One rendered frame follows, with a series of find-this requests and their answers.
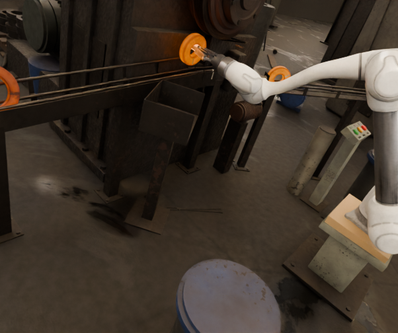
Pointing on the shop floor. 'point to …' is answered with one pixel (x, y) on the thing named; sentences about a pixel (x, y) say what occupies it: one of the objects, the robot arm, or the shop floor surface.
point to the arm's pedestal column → (331, 273)
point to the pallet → (6, 28)
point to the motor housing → (235, 133)
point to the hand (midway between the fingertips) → (194, 46)
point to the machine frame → (162, 43)
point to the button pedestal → (335, 168)
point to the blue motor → (291, 101)
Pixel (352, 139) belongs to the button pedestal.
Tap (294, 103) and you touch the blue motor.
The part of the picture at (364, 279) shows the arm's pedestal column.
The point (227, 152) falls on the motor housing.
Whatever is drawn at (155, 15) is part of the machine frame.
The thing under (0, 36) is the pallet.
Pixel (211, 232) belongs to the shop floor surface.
